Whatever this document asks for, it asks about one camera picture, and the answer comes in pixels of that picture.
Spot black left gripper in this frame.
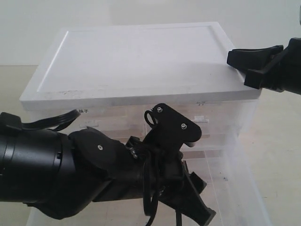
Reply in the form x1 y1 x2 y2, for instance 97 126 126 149
94 137 216 226

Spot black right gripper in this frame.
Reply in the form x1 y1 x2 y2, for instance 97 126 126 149
227 38 301 95

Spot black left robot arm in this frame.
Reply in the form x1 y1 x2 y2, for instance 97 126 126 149
0 108 216 226

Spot top right small drawer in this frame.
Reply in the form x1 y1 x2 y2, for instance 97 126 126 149
168 101 244 135

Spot small drawer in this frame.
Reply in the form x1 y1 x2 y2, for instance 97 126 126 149
168 101 244 135
62 106 145 139

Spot top left small drawer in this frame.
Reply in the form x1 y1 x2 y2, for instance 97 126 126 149
62 106 145 139

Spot translucent plastic drawer cabinet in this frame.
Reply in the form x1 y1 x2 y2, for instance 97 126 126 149
20 21 263 151

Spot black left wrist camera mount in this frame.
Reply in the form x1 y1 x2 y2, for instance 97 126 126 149
143 103 202 161

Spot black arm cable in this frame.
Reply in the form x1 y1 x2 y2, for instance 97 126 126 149
22 109 82 131

